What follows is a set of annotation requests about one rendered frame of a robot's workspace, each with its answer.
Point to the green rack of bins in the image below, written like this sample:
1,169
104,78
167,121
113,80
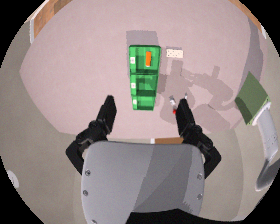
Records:
143,87

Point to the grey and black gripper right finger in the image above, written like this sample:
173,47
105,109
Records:
187,127

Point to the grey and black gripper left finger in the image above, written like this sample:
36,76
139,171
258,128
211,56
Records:
97,131

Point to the white domino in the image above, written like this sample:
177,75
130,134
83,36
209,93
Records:
174,53

